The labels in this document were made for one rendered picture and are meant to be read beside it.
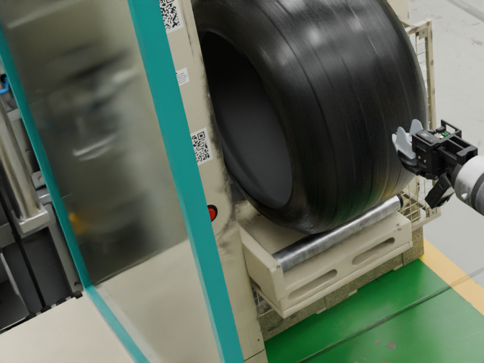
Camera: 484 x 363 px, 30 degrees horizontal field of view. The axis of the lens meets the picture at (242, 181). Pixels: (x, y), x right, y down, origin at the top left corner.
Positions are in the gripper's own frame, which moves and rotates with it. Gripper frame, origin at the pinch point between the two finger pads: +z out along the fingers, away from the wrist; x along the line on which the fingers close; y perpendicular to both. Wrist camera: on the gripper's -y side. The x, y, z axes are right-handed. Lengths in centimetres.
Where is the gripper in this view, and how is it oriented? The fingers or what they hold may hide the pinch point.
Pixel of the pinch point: (398, 140)
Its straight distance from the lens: 174.8
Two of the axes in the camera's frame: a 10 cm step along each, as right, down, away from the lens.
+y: -1.6, -8.0, -5.8
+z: -5.1, -4.4, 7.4
